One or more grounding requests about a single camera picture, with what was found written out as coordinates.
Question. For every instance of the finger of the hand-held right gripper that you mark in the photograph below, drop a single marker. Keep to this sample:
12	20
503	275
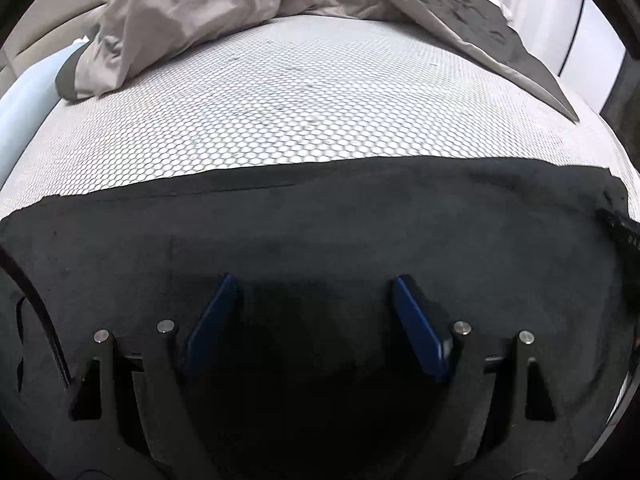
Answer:
622	232

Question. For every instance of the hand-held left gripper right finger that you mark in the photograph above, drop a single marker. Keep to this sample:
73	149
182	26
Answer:
420	331

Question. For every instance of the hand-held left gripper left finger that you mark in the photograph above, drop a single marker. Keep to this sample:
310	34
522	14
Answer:
212	321

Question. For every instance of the black pants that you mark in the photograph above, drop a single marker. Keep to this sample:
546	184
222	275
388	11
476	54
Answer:
320	220

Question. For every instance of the white wardrobe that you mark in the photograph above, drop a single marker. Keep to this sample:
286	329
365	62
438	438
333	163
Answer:
545	10

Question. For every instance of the honeycomb patterned bed mattress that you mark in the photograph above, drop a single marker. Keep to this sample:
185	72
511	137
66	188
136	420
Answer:
300	100

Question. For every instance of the white cloth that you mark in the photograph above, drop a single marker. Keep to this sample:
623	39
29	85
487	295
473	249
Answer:
500	7

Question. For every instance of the light blue pillow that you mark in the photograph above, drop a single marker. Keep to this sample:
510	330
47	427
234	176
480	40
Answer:
25	105

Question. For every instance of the grey duvet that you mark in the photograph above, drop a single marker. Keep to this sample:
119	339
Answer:
200	5

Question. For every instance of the beige padded headboard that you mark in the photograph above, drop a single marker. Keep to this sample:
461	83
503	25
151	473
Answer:
50	30

